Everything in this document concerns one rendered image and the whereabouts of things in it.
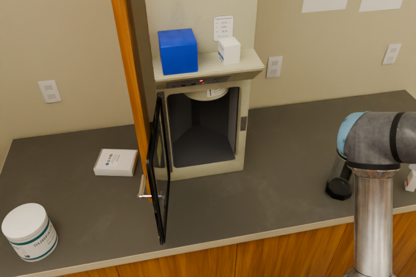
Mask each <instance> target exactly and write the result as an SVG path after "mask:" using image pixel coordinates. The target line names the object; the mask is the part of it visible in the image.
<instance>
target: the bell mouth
mask: <svg viewBox="0 0 416 277"><path fill-rule="evenodd" d="M228 90H229V87H227V88H221V89H211V90H201V91H195V92H185V93H184V95H186V96H187V97H189V98H191V99H194V100H201V101H208V100H215V99H219V98H221V97H223V96H224V95H225V94H226V93H227V92H228Z"/></svg>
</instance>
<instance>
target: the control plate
mask: <svg viewBox="0 0 416 277"><path fill-rule="evenodd" d="M229 77H230V76H223V77H212V78H206V79H195V80H189V81H178V82H168V83H167V89H170V88H175V87H181V85H186V86H191V84H194V83H196V85H195V86H197V85H202V84H201V83H203V82H204V83H203V84H210V82H211V84H213V83H217V82H216V81H219V82H218V83H220V82H226V81H227V80H228V78H229ZM214 79H216V80H214ZM201 80H203V81H201ZM172 86H175V87H172ZM186 86H185V87H186Z"/></svg>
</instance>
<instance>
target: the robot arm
mask: <svg viewBox="0 0 416 277"><path fill-rule="evenodd" d="M337 148H338V150H339V152H340V154H341V155H342V156H344V157H346V158H347V167H348V168H349V169H350V170H351V171H352V172H353V173H354V267H352V268H351V269H349V271H348V272H347V274H346V275H345V276H344V277H396V276H395V275H394V274H393V273H392V212H393V175H394V174H395V173H396V172H398V171H399V170H400V169H401V163H404V164H409V169H411V170H413V171H416V112H371V111H366V112H356V113H352V114H350V115H349V116H347V117H346V118H345V120H344V122H342V124H341V126H340V128H339V132H338V135H337Z"/></svg>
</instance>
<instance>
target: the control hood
mask: <svg viewBox="0 0 416 277"><path fill-rule="evenodd" d="M197 56H198V72H195V73H183V74H172V75H166V76H164V75H163V71H162V64H161V60H160V58H154V59H153V60H152V63H153V69H154V70H153V73H154V78H155V87H156V89H157V90H160V89H166V88H167V83H168V82H178V81H189V80H195V79H206V78H212V77H223V76H230V77H229V78H228V80H227V81H226V82H231V81H242V80H248V79H254V78H255V77H256V76H257V75H258V74H259V73H260V72H262V71H263V70H264V69H265V66H264V65H263V63H262V61H261V60H260V59H259V56H258V55H257V53H256V52H255V50H254V49H246V50H240V62H239V63H235V64H228V65H223V64H222V62H221V60H219V58H218V52H215V53H203V54H197Z"/></svg>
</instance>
